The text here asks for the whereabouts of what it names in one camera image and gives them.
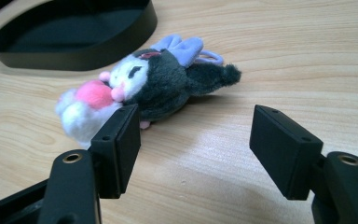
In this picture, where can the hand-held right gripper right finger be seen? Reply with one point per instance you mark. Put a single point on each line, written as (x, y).
(284, 152)

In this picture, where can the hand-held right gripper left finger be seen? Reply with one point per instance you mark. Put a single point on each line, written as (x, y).
(118, 149)

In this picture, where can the black hook stand with tray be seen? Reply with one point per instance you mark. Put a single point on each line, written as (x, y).
(74, 46)

